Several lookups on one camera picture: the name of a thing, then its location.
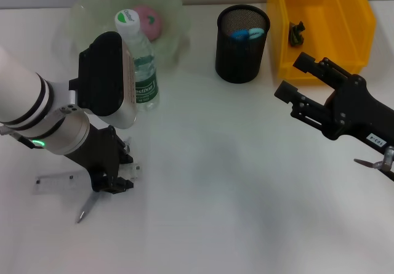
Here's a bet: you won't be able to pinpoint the yellow plastic storage bin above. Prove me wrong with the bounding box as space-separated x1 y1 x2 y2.
266 0 377 86

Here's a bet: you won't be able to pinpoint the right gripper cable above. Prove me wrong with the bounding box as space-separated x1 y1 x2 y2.
353 146 394 182

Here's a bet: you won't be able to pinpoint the black mesh pen cup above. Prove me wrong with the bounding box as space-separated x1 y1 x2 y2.
215 4 271 85

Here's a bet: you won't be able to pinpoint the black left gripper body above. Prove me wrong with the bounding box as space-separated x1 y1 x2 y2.
63 124 135 181

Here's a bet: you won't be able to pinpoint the green plastic wrapper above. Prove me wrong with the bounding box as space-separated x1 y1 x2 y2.
288 20 307 47

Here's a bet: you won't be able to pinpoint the green glass fruit plate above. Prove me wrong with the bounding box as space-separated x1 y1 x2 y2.
69 0 194 71

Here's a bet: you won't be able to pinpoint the silver white pen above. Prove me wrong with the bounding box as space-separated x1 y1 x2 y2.
76 136 132 224

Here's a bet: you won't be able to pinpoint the clear plastic ruler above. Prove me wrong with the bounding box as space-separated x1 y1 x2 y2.
33 162 143 196

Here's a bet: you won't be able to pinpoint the blue turquoise scissors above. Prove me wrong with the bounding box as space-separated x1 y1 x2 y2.
230 27 265 42

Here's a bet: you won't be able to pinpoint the clear water bottle green label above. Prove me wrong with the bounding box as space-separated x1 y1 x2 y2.
115 8 161 113

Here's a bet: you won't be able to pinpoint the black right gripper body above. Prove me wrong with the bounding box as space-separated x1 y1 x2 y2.
321 74 394 152

